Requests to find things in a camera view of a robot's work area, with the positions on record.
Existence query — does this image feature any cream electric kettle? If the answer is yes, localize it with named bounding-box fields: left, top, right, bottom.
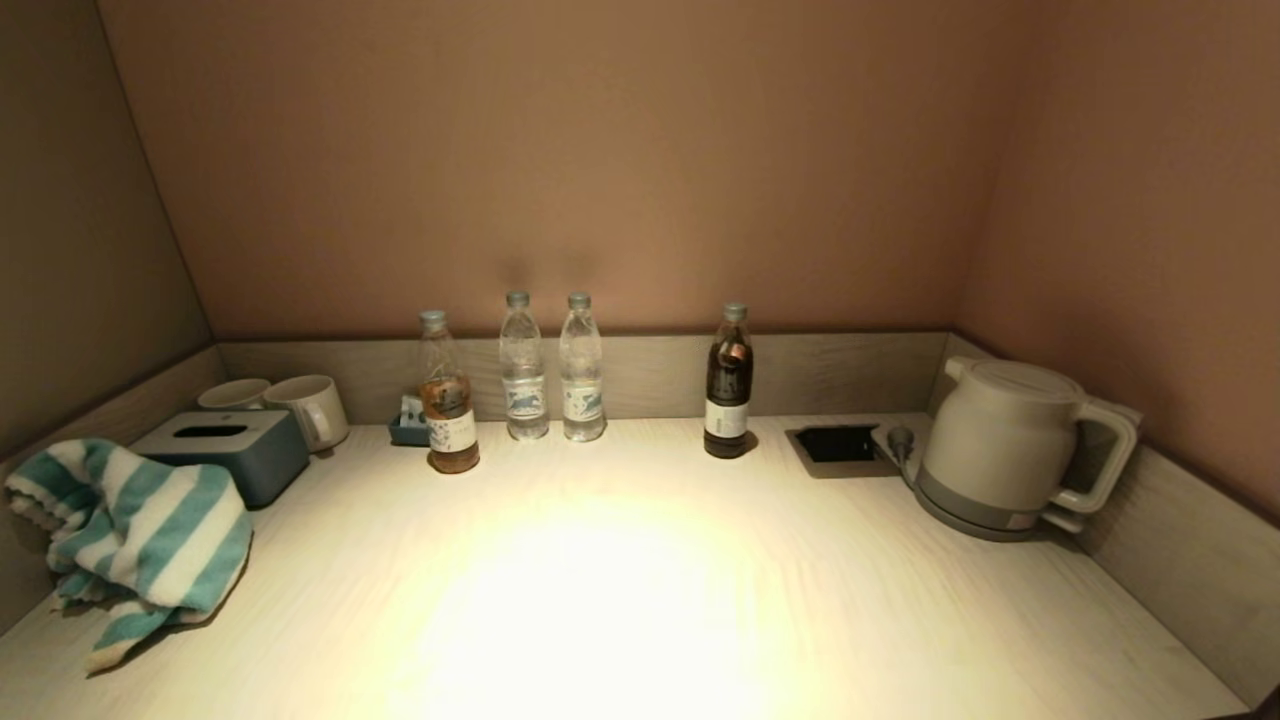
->
left=920, top=355, right=1142, bottom=517

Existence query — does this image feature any grey kettle base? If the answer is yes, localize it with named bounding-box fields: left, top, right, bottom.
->
left=911, top=468, right=1088, bottom=544

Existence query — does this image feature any clear water bottle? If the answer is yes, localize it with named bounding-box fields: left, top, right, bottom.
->
left=558, top=291, right=608, bottom=444
left=498, top=289, right=551, bottom=442

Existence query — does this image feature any teal white striped towel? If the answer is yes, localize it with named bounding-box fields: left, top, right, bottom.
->
left=4, top=437, right=255, bottom=675

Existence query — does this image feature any small blue sachet tray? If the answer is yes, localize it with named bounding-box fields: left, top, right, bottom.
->
left=387, top=394, right=433, bottom=448

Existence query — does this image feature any dark drink bottle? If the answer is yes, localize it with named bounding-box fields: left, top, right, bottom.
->
left=702, top=302, right=756, bottom=460

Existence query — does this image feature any white ceramic mug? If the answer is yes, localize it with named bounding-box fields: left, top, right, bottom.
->
left=262, top=374, right=351, bottom=456
left=197, top=377, right=273, bottom=412

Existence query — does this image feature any grey tissue box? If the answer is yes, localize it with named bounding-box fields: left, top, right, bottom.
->
left=130, top=409, right=311, bottom=510

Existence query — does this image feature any recessed black power socket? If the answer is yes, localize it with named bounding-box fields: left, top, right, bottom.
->
left=784, top=424, right=902, bottom=480

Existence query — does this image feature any amber tea bottle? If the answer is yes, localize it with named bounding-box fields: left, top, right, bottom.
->
left=417, top=309, right=481, bottom=475

